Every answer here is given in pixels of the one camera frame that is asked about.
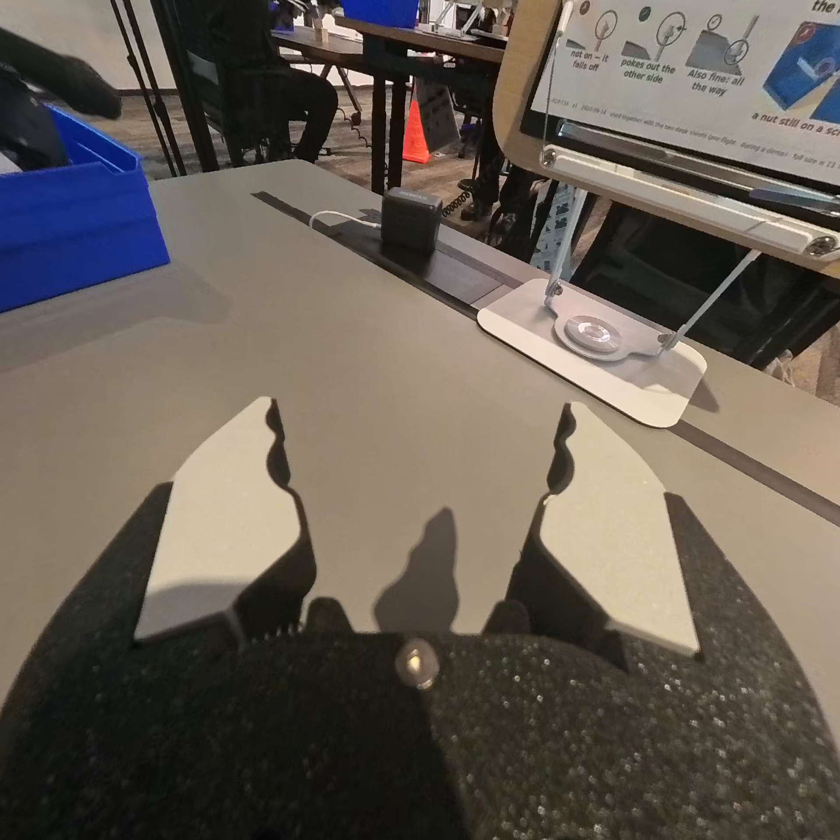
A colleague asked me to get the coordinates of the wooden office desk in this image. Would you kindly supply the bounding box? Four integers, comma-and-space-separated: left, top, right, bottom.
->
335, 16, 509, 194

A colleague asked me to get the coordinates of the blue plastic parts bin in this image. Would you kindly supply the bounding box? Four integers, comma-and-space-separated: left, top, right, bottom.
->
0, 105, 172, 315

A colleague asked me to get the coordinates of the white printed floor sign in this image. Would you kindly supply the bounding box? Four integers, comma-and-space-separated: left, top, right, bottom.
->
416, 82, 460, 155

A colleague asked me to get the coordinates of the blue white patterned bag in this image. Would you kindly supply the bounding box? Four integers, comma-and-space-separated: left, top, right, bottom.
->
528, 184, 588, 273

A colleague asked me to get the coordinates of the black cube device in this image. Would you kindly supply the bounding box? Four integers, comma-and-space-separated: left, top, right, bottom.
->
381, 187, 444, 250

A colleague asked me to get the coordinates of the blue storage bin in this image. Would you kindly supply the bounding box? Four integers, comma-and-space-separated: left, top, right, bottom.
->
341, 0, 421, 28

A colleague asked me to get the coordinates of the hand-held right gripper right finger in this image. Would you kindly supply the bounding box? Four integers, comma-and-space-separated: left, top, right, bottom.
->
502, 400, 702, 659

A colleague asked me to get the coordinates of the printed instruction sheet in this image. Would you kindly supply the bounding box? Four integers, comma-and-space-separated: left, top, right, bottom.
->
530, 0, 840, 175

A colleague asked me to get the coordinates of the orange traffic cone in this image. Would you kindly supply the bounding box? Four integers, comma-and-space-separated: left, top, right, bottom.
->
402, 98, 432, 164

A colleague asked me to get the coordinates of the black office chair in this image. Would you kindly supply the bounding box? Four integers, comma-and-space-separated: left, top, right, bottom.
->
187, 49, 263, 168

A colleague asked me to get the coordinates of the black vertical pole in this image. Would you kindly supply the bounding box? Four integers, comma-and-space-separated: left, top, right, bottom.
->
151, 0, 221, 175

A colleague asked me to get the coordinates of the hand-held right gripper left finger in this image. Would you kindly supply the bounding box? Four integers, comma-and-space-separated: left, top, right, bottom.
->
133, 395, 317, 649

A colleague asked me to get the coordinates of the white cable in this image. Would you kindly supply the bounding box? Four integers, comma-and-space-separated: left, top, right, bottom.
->
310, 210, 383, 231

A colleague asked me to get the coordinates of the white document stand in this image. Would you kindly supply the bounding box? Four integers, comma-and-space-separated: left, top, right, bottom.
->
478, 0, 840, 429
430, 0, 513, 37

